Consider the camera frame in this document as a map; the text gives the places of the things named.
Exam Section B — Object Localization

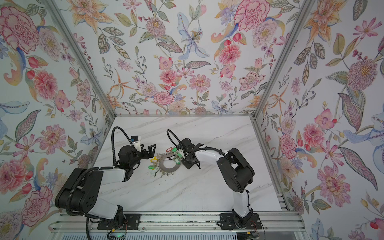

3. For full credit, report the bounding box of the large metal keyring with keys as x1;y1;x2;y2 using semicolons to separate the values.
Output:
148;147;182;178

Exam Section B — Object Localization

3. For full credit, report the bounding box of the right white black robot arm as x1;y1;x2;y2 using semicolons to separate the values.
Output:
173;138;260;230

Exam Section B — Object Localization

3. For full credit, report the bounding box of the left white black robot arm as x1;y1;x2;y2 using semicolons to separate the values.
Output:
55;145;157;229

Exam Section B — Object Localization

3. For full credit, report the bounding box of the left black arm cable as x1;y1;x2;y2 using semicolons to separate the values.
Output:
110;125;134;168

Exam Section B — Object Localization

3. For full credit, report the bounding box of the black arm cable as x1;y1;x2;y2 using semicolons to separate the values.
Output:
166;128;187;157
110;125;134;168

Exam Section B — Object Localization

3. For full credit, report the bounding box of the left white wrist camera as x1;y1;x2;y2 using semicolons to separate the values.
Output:
131;136;142;152

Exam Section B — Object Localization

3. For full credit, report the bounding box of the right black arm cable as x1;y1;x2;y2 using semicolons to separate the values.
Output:
166;128;187;157

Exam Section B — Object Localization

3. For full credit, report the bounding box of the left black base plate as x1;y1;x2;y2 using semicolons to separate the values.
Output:
97;214;141;231

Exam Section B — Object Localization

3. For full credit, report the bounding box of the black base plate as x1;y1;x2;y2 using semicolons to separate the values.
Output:
97;214;141;231
217;213;263;231

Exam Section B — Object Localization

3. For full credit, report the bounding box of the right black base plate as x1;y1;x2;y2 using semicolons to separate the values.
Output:
217;213;263;231

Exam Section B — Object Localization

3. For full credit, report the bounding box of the left aluminium corner post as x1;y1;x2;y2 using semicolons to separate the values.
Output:
42;0;116;120

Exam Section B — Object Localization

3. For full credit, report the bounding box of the aluminium corner post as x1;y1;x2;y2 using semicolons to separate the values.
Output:
42;0;116;120
253;1;314;121

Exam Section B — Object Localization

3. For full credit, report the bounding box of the aluminium mounting rail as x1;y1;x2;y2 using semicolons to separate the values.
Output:
48;211;306;233

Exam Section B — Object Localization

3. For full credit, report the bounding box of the right aluminium corner post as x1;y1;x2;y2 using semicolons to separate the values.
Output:
253;1;314;121

